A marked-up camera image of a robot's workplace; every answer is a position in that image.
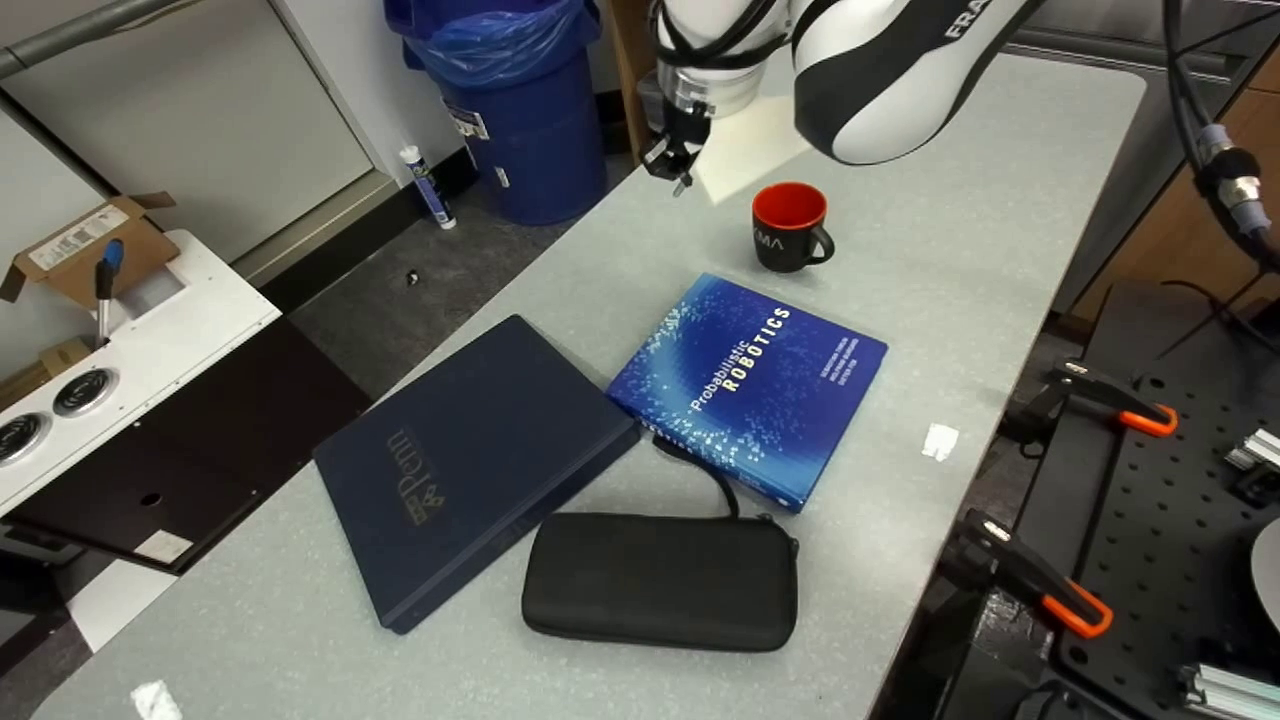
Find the black orange clamp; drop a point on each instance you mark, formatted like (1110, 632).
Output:
(1112, 401)
(1043, 582)

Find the white cabinet with round holes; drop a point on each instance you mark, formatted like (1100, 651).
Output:
(107, 365)

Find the white bottle with blue label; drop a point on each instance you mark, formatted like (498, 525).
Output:
(427, 184)

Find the white tape corner piece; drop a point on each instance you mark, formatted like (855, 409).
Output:
(157, 703)

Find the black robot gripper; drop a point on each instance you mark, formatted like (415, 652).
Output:
(685, 122)

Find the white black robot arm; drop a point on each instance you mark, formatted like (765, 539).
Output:
(894, 67)

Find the dark navy hardcover book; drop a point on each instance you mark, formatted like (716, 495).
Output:
(468, 464)

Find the bright blue robotics book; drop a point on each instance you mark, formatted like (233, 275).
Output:
(749, 385)

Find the open cardboard box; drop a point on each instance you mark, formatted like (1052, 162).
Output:
(83, 253)

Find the black perforated breadboard plate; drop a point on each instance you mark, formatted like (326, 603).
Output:
(1172, 507)

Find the small white tape piece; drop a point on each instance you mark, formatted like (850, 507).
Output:
(941, 443)

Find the grey round disc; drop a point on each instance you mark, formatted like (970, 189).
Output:
(1271, 574)

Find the brown wooden cabinet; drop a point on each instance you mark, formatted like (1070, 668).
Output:
(1172, 225)

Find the black mug with red inside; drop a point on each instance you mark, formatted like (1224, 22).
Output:
(788, 228)

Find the silver aluminium extrusion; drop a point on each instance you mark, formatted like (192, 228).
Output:
(1224, 692)
(1256, 450)

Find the blue trash can with liner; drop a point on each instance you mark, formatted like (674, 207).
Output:
(515, 107)

